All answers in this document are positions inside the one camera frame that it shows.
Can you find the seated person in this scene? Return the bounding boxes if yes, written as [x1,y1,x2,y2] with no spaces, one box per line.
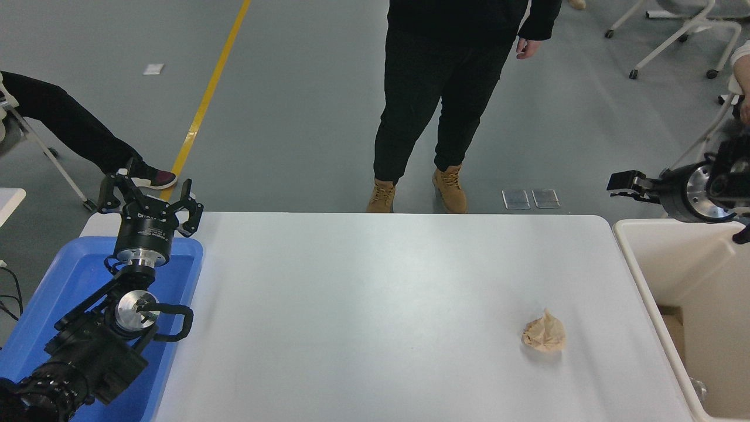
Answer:
[0,70,178,190]

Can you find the standing person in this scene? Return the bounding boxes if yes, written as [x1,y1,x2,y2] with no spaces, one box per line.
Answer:
[366,0,563,214]

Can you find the blue plastic tray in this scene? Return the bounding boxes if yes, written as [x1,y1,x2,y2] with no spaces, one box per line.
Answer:
[0,236,204,422]

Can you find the black cables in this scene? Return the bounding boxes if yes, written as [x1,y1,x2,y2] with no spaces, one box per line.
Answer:
[0,261,25,323]

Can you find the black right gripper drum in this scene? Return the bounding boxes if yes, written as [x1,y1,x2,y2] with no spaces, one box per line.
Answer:
[660,164,704,222]

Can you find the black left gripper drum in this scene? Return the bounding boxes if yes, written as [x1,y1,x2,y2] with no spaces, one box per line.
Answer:
[115,199,179,254]

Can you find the white wheeled chair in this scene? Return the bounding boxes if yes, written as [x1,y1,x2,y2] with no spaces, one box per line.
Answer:
[605,0,742,80]

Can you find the grey-seated wheeled chair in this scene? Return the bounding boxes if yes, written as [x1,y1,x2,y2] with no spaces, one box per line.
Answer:
[668,94,750,173]

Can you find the small white table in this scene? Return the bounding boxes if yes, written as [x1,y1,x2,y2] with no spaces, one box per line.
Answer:
[0,188,28,229]

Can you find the large pale bin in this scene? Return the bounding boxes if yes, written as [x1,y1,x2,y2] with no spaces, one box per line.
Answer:
[613,218,750,422]

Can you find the crumpled tan paper ball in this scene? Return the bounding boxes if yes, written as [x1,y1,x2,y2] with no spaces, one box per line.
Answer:
[521,309,567,355]

